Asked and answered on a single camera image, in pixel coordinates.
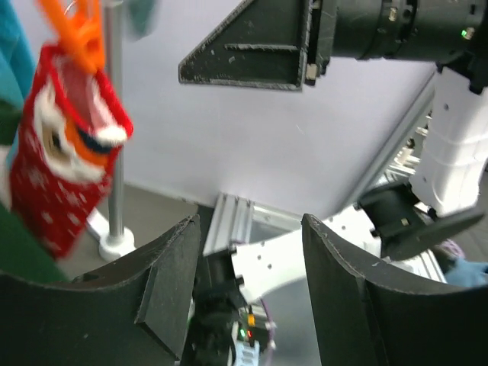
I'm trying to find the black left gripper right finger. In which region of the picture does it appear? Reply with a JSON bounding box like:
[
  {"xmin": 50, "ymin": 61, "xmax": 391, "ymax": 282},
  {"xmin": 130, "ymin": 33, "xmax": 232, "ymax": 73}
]
[{"xmin": 302, "ymin": 214, "xmax": 487, "ymax": 366}]

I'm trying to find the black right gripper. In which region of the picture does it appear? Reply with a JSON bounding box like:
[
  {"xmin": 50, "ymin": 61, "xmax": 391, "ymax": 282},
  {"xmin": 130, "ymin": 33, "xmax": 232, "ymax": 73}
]
[{"xmin": 178, "ymin": 0, "xmax": 338, "ymax": 92}]

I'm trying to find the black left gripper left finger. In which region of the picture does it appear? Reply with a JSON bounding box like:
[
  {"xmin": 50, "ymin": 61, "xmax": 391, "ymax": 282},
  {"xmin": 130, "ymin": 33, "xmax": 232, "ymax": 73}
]
[{"xmin": 1, "ymin": 215, "xmax": 200, "ymax": 365}]

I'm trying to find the orange clothespin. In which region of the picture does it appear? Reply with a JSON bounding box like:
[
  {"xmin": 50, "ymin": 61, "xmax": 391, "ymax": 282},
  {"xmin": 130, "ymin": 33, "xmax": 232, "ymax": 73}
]
[{"xmin": 37, "ymin": 0, "xmax": 105, "ymax": 74}]

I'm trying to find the red snowflake sock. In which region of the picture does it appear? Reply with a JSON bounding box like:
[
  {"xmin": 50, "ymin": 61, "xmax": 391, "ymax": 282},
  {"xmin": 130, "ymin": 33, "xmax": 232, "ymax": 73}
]
[{"xmin": 8, "ymin": 44, "xmax": 133, "ymax": 259}]

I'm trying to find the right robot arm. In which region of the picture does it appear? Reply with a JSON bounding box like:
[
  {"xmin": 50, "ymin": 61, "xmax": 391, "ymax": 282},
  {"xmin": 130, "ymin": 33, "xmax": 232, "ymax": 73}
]
[{"xmin": 178, "ymin": 1, "xmax": 487, "ymax": 282}]

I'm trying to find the white silver clothes rack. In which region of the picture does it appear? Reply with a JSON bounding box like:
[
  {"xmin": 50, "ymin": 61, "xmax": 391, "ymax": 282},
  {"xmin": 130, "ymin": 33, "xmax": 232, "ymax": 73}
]
[{"xmin": 85, "ymin": 0, "xmax": 136, "ymax": 262}]

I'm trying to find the dark green cloth garment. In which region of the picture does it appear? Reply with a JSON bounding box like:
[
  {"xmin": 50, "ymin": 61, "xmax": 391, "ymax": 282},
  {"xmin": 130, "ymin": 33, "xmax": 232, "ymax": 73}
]
[{"xmin": 1, "ymin": 101, "xmax": 67, "ymax": 284}]

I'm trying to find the teal cloth garment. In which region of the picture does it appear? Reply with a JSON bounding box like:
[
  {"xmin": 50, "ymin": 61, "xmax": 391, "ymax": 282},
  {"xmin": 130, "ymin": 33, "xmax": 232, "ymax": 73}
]
[{"xmin": 1, "ymin": 0, "xmax": 36, "ymax": 107}]

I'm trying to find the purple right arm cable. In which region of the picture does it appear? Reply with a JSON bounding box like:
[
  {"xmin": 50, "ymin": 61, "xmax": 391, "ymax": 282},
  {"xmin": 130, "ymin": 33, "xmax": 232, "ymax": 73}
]
[{"xmin": 434, "ymin": 236, "xmax": 466, "ymax": 260}]

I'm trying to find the white cable duct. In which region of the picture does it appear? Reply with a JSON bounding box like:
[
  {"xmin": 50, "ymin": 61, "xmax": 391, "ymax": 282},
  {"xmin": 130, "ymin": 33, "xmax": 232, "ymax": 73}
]
[{"xmin": 233, "ymin": 340, "xmax": 260, "ymax": 366}]

